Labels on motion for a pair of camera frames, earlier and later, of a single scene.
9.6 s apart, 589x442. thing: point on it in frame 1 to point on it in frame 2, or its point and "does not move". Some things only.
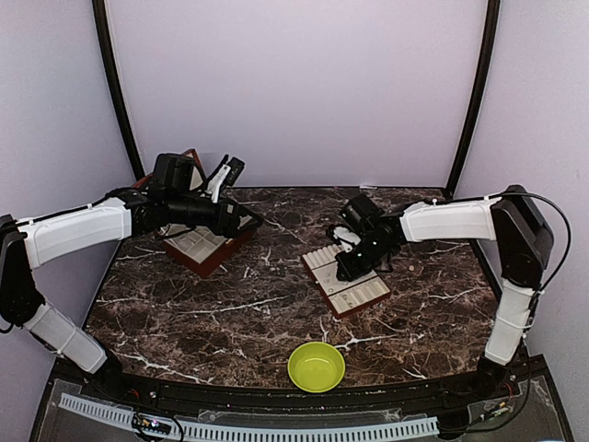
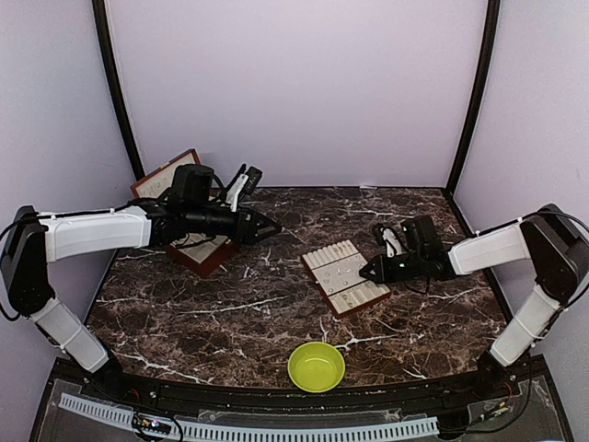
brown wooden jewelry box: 202,249 does not move
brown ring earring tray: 342,297 does not move
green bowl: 316,366 does not move
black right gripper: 348,271 to 382,271
